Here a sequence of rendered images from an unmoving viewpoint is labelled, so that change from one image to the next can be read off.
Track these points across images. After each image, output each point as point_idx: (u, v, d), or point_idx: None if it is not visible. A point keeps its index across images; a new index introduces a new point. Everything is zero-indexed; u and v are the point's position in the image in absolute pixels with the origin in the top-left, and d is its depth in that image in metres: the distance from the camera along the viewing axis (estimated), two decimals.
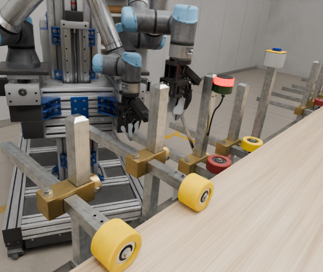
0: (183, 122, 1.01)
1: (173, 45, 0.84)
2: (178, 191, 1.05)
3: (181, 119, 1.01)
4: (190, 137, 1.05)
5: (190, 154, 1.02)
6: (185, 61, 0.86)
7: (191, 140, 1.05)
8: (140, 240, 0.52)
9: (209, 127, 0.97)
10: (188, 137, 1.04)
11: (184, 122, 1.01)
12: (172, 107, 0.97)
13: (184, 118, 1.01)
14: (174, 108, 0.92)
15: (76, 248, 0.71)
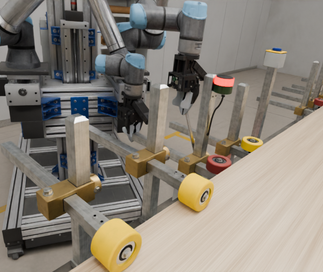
0: (187, 119, 1.03)
1: (183, 40, 0.87)
2: (178, 191, 1.05)
3: (186, 116, 1.02)
4: (192, 135, 1.06)
5: (190, 154, 1.02)
6: (194, 55, 0.88)
7: (192, 139, 1.06)
8: (140, 240, 0.52)
9: (209, 127, 0.97)
10: (190, 135, 1.05)
11: (188, 119, 1.03)
12: (179, 101, 0.99)
13: (188, 115, 1.03)
14: (182, 102, 0.94)
15: (76, 248, 0.71)
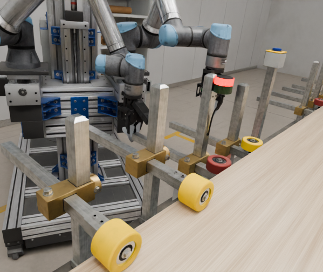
0: None
1: (211, 57, 1.01)
2: (178, 191, 1.05)
3: None
4: None
5: (190, 154, 1.02)
6: (220, 69, 1.03)
7: None
8: (140, 240, 0.52)
9: (209, 127, 0.97)
10: None
11: None
12: None
13: None
14: None
15: (76, 248, 0.71)
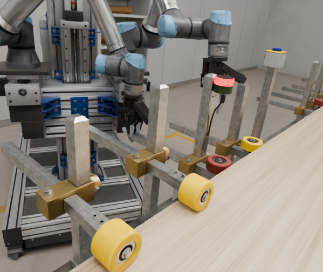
0: None
1: (208, 45, 1.00)
2: (178, 191, 1.05)
3: None
4: None
5: (190, 154, 1.02)
6: (217, 58, 0.98)
7: None
8: (140, 240, 0.52)
9: (209, 127, 0.97)
10: None
11: None
12: None
13: None
14: None
15: (76, 248, 0.71)
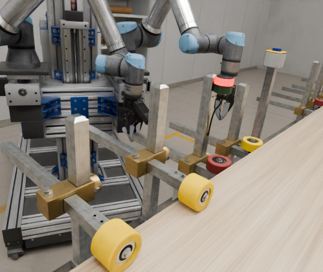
0: None
1: None
2: (178, 191, 1.05)
3: None
4: None
5: (190, 154, 1.02)
6: (221, 70, 1.19)
7: None
8: (140, 240, 0.52)
9: (209, 127, 0.97)
10: None
11: None
12: None
13: None
14: None
15: (76, 248, 0.71)
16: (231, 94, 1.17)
